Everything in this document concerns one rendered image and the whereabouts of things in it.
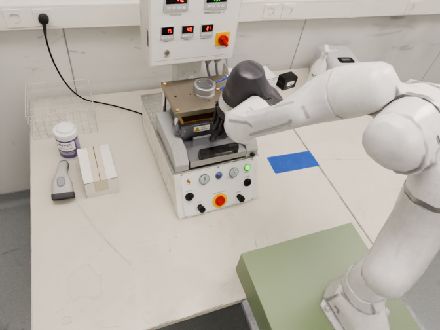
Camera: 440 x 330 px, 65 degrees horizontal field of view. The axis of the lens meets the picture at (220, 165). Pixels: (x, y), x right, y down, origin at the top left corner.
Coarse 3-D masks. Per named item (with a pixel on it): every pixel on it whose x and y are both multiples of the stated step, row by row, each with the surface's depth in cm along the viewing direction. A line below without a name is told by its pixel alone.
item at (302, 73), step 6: (276, 72) 199; (282, 72) 200; (294, 72) 202; (300, 72) 203; (306, 72) 204; (300, 78) 198; (306, 78) 199; (300, 84) 194; (288, 90) 189; (294, 90) 189; (282, 96) 184; (288, 96) 185
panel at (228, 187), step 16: (240, 160) 131; (192, 176) 125; (224, 176) 130; (240, 176) 133; (192, 192) 127; (208, 192) 130; (224, 192) 133; (240, 192) 136; (192, 208) 130; (208, 208) 133
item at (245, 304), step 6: (246, 300) 113; (402, 300) 120; (246, 306) 112; (408, 306) 119; (246, 312) 111; (252, 312) 111; (246, 318) 111; (252, 318) 110; (414, 318) 117; (252, 324) 108; (420, 324) 116
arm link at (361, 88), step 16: (352, 64) 68; (368, 64) 65; (384, 64) 64; (336, 80) 68; (352, 80) 65; (368, 80) 63; (384, 80) 63; (336, 96) 68; (352, 96) 66; (368, 96) 64; (384, 96) 63; (400, 96) 64; (432, 96) 61; (336, 112) 71; (352, 112) 68; (368, 112) 67
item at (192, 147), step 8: (200, 136) 124; (208, 136) 125; (184, 144) 126; (192, 144) 125; (200, 144) 126; (208, 144) 128; (216, 144) 128; (224, 144) 129; (240, 144) 130; (192, 152) 124; (224, 152) 126; (232, 152) 127; (240, 152) 127; (192, 160) 121; (200, 160) 122; (208, 160) 124; (216, 160) 126
